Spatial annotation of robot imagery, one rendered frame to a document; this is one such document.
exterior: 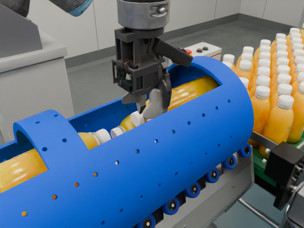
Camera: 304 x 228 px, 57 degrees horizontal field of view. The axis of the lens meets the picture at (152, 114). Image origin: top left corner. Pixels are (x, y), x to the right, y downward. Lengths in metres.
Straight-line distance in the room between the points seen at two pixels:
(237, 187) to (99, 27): 3.15
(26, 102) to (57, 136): 0.80
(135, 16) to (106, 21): 3.33
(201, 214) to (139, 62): 0.45
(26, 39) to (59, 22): 2.34
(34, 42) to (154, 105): 0.74
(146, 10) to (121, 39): 0.07
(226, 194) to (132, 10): 0.58
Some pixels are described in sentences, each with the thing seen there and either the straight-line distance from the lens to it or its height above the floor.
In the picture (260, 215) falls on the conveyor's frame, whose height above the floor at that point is 0.31.
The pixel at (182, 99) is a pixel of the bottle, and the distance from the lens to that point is 0.63.
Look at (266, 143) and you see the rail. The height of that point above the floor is 0.96.
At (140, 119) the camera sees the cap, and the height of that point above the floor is 1.13.
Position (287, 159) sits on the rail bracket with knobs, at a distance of 0.82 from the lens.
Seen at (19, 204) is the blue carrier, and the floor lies 1.20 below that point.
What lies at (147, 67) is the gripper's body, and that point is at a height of 1.30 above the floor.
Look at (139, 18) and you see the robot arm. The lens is 0.47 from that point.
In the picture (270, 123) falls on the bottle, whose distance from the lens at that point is 0.89.
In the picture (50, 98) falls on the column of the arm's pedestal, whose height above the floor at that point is 0.89.
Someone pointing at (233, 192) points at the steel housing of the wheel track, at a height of 0.86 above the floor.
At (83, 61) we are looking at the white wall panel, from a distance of 3.75.
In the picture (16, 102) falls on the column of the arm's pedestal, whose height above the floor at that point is 0.92.
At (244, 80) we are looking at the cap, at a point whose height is 1.11.
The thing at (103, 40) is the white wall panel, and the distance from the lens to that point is 3.84.
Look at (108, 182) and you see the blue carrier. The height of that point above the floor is 1.17.
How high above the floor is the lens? 1.51
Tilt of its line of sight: 34 degrees down
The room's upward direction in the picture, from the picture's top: straight up
